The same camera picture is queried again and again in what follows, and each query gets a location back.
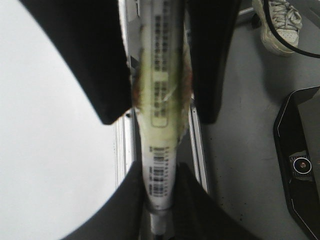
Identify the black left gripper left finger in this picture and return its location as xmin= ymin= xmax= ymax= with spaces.
xmin=21 ymin=0 xmax=132 ymax=125

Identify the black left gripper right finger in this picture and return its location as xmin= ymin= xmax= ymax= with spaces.
xmin=187 ymin=0 xmax=241 ymax=124

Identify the white whiteboard marker pen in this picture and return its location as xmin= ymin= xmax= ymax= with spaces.
xmin=134 ymin=0 xmax=189 ymax=240

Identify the white sneaker shoe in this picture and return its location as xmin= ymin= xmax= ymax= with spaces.
xmin=251 ymin=0 xmax=303 ymax=57

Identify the black device with lens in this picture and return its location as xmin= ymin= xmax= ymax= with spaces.
xmin=273 ymin=86 xmax=320 ymax=240

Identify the black cable on floor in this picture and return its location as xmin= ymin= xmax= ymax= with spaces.
xmin=259 ymin=0 xmax=320 ymax=58

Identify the white whiteboard with metal frame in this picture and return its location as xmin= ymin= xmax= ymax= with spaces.
xmin=0 ymin=0 xmax=208 ymax=240

